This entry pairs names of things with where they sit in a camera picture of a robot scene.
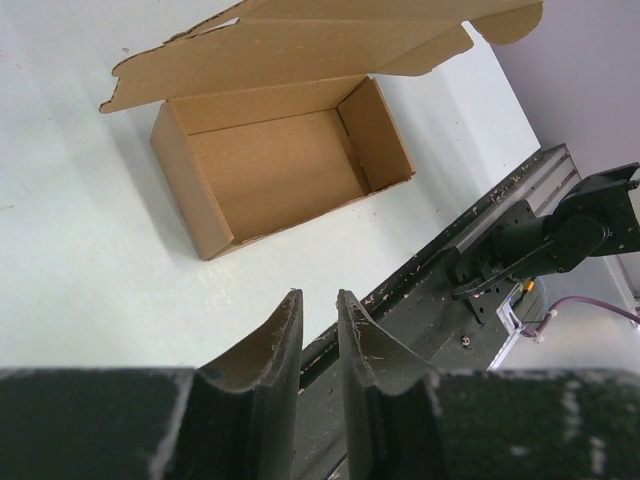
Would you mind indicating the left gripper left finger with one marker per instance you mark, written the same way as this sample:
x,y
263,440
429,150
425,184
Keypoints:
x,y
245,401

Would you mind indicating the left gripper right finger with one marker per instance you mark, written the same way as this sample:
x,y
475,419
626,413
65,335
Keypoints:
x,y
389,417

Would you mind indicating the brown cardboard box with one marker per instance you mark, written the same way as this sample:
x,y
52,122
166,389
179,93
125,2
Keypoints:
x,y
270,111

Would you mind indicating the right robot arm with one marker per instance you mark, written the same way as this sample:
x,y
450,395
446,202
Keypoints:
x,y
596,218

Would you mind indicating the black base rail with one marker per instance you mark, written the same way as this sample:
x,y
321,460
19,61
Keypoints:
x,y
415,306

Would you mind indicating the aluminium frame rail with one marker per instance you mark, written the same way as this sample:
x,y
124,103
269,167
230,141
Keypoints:
x,y
554,179

